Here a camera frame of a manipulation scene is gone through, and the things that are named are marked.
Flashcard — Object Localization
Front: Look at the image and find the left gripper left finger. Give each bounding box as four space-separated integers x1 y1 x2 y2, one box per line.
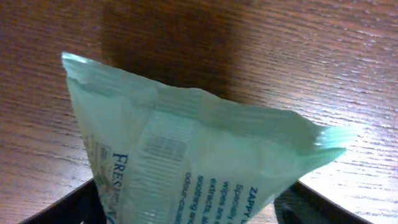
21 179 106 224

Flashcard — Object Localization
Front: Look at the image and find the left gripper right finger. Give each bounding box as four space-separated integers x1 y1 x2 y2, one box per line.
274 181 371 224

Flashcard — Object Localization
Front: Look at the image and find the mint green wipes packet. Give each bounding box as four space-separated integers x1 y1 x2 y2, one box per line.
62 52 359 223

